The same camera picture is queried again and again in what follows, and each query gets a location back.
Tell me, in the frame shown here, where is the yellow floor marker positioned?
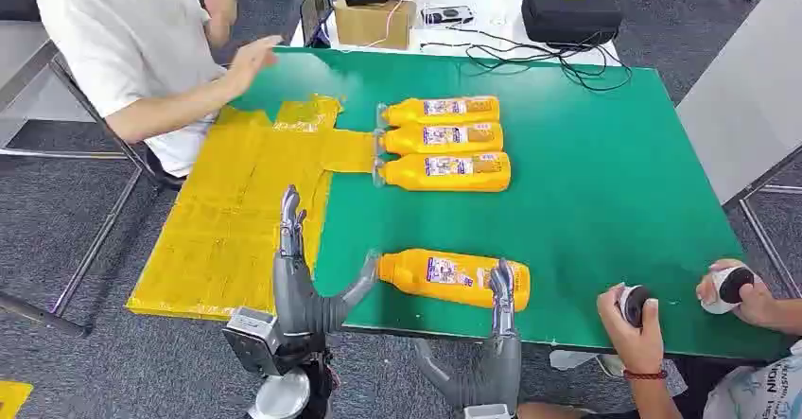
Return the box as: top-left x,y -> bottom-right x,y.
0,379 -> 34,419

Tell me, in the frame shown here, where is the brown cardboard box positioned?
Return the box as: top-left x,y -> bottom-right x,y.
333,0 -> 419,51

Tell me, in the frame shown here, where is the green table mat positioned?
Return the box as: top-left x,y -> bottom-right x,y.
228,46 -> 795,363

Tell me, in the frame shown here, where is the grey table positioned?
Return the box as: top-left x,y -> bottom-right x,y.
674,0 -> 802,300

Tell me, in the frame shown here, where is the white shoe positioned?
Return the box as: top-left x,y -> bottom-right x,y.
549,349 -> 628,380

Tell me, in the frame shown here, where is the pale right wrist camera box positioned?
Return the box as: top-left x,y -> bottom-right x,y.
463,403 -> 514,419

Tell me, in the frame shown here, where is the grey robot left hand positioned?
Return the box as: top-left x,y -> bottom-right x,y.
272,185 -> 381,342

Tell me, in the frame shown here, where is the seated person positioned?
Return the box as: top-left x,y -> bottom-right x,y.
35,0 -> 285,180

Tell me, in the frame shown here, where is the yellow sheet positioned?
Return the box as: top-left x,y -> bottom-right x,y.
125,95 -> 381,323

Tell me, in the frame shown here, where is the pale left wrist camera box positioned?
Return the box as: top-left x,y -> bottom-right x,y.
222,306 -> 281,377

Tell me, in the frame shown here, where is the small black device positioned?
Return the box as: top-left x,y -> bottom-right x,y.
420,5 -> 476,27

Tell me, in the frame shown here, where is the seated person's right hand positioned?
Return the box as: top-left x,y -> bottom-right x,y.
224,35 -> 285,96

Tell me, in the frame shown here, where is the controller person's right hand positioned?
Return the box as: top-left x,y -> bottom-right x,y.
695,258 -> 779,330

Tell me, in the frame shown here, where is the black tablet screen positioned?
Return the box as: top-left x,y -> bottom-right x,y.
298,0 -> 335,49

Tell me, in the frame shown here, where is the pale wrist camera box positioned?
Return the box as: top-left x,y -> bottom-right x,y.
463,403 -> 514,419
222,306 -> 281,377

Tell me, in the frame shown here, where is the orange drink bottle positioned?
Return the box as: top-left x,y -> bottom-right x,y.
377,96 -> 501,128
373,151 -> 513,194
377,248 -> 532,313
375,122 -> 505,157

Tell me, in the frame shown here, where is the white cable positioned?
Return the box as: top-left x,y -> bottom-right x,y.
365,0 -> 410,49

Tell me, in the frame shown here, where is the black zip case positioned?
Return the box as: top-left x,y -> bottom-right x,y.
520,0 -> 625,48

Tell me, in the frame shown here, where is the seated person's left hand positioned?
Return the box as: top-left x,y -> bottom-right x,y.
201,0 -> 240,49

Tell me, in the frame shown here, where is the black cable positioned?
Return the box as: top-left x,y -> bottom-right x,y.
419,24 -> 635,94

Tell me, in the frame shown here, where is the metal chair frame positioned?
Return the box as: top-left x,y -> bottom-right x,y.
0,40 -> 186,338

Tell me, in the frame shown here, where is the controller person's left hand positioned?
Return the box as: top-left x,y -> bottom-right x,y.
596,283 -> 666,377

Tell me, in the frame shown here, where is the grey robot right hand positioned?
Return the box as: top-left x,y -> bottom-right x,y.
411,259 -> 524,413

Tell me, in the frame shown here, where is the white black hand controller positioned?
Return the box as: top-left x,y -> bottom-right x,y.
616,284 -> 654,330
699,265 -> 763,317

